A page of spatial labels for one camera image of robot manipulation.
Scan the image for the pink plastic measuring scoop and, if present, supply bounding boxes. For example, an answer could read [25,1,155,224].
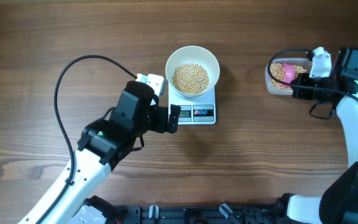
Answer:
[281,63,296,83]

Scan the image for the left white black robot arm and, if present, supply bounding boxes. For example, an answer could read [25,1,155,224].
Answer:
[21,81,181,223]

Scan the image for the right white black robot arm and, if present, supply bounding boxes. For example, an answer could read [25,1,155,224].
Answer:
[283,47,358,223]

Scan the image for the white digital kitchen scale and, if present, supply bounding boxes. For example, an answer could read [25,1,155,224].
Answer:
[168,84,216,125]

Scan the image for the soybeans in white bowl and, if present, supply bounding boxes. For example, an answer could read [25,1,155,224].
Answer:
[173,63,209,95]

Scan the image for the white round bowl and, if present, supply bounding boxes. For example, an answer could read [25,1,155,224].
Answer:
[165,45,220,98]

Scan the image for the clear plastic container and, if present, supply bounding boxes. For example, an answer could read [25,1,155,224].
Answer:
[265,58,311,95]

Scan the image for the pile of soybeans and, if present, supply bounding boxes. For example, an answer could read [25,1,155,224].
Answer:
[270,63,306,81]

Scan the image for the left black camera cable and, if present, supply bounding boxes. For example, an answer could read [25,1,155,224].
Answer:
[34,54,138,224]

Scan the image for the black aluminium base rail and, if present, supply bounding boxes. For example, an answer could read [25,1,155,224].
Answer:
[73,194,291,224]

